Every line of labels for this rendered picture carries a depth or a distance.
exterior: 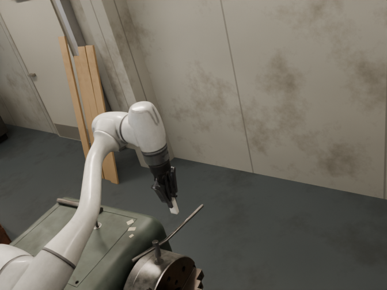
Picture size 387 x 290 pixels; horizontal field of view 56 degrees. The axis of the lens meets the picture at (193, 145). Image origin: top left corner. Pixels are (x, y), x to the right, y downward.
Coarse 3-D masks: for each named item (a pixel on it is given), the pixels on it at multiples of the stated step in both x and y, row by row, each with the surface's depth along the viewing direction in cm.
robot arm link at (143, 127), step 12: (132, 108) 115; (144, 108) 114; (132, 120) 115; (144, 120) 114; (156, 120) 116; (120, 132) 121; (132, 132) 117; (144, 132) 115; (156, 132) 116; (144, 144) 118; (156, 144) 118
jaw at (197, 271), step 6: (192, 270) 138; (198, 270) 137; (192, 276) 136; (198, 276) 135; (186, 282) 134; (192, 282) 134; (198, 282) 133; (180, 288) 133; (186, 288) 132; (192, 288) 131; (198, 288) 131
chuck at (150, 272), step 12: (168, 252) 136; (168, 264) 126; (180, 264) 132; (192, 264) 139; (144, 276) 124; (156, 276) 123; (168, 276) 126; (180, 276) 132; (132, 288) 124; (144, 288) 122; (156, 288) 120; (168, 288) 126
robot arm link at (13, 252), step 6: (0, 246) 101; (6, 246) 101; (12, 246) 102; (0, 252) 97; (6, 252) 97; (12, 252) 97; (18, 252) 98; (24, 252) 100; (0, 258) 95; (6, 258) 95; (12, 258) 95; (0, 264) 93; (0, 270) 92
